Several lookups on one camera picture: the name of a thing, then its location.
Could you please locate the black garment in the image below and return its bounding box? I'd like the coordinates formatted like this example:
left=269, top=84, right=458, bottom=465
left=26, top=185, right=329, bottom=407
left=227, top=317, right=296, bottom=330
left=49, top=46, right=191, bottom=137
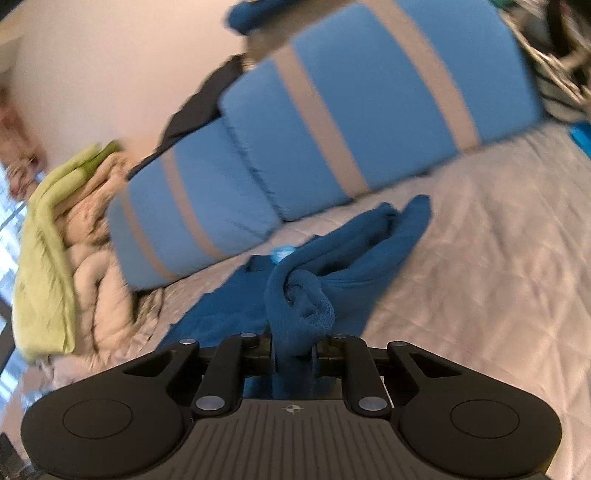
left=127, top=55, right=247, bottom=181

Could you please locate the light green quilt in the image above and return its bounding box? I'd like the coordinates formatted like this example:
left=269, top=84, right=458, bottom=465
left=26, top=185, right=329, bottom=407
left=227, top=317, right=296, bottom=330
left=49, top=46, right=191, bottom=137
left=11, top=148, right=105, bottom=365

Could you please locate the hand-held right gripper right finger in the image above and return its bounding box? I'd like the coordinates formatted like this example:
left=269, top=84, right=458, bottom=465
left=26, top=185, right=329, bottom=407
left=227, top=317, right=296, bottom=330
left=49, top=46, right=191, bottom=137
left=313, top=333, right=465, bottom=417

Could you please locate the blue sweatshirt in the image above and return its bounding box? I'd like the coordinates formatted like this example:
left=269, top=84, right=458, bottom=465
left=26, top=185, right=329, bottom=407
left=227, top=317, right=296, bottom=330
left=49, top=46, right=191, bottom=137
left=157, top=194, right=432, bottom=400

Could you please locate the dark blue garment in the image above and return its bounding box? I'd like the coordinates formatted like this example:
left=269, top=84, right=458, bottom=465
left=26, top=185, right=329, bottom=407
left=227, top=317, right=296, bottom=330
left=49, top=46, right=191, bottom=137
left=225, top=0, right=324, bottom=35

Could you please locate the beige fluffy blanket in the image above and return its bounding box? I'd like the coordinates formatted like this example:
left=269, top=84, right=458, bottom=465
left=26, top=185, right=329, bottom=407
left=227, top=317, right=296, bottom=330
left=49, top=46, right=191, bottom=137
left=55, top=152, right=134, bottom=259

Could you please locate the white comforter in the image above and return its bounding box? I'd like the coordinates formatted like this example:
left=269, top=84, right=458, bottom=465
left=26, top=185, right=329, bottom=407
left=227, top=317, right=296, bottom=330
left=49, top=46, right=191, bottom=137
left=69, top=240, right=141, bottom=361

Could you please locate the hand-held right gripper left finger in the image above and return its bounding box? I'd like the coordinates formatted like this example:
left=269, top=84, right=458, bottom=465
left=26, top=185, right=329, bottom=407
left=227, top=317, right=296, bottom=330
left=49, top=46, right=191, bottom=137
left=121, top=331, right=279, bottom=417

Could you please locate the blue grey-striped pillow dark spot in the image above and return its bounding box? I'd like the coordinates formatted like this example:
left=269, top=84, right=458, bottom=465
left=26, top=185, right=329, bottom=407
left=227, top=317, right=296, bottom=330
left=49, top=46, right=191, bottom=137
left=108, top=121, right=282, bottom=291

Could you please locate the bright blue item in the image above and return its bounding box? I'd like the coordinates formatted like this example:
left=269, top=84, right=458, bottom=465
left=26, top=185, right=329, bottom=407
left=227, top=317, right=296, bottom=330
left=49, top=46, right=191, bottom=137
left=570, top=122, right=591, bottom=158

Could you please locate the black bag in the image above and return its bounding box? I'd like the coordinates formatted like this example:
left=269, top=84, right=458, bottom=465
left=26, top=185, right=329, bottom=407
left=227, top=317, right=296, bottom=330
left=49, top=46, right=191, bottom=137
left=503, top=0, right=591, bottom=121

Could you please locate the green folded cloth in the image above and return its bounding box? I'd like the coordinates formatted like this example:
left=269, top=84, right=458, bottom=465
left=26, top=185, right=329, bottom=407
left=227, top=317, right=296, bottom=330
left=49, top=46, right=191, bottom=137
left=81, top=142, right=124, bottom=178

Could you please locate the blurred tan object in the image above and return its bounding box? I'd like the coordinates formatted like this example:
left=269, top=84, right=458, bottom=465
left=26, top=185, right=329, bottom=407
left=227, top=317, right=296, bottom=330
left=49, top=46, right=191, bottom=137
left=0, top=88, right=47, bottom=199

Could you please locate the grey quilted bedspread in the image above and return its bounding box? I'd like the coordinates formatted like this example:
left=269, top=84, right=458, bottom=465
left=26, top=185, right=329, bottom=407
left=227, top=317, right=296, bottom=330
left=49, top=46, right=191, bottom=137
left=18, top=124, right=591, bottom=480

